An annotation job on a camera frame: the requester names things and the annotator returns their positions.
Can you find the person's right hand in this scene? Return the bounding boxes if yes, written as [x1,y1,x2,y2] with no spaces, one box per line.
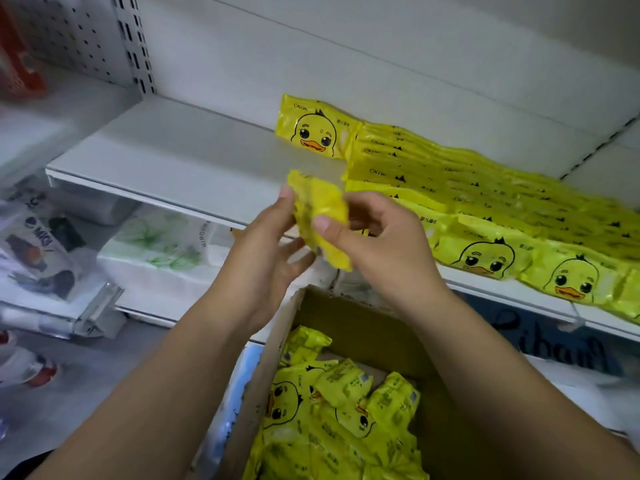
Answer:
[312,191,451,316]

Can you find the person's left hand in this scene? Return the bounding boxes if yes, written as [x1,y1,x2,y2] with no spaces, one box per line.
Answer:
[205,185,318,336]

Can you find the brown cardboard box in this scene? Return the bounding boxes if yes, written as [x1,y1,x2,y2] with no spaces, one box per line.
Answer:
[215,285,521,480]

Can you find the white metal shelf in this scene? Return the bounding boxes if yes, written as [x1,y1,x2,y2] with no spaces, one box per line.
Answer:
[45,0,640,446]

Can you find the person's right forearm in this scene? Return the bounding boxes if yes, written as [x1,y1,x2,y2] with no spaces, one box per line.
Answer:
[410,283,640,480]

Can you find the person's left forearm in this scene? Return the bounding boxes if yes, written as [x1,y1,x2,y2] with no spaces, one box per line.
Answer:
[30,299,263,480]

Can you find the white blue plastic bag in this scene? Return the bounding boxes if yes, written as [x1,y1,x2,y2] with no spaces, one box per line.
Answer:
[195,339,263,480]

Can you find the person's black trousers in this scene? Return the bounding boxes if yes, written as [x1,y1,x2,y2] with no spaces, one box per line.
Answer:
[0,449,51,480]

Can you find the white pegboard shelf unit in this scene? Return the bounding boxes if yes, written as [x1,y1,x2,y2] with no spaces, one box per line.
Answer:
[0,0,156,341]

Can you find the green white tissue pack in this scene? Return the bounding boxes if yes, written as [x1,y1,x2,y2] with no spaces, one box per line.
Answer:
[98,205,216,296]

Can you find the MIQI boxes with fruit print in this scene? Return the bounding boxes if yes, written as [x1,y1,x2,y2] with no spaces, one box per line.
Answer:
[0,199,91,301]

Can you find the blue white roll pack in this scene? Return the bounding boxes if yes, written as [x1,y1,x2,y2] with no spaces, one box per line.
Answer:
[530,355,640,436]

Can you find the pack of red-capped bottles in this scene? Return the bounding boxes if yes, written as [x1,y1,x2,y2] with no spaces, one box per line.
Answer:
[0,329,61,391]

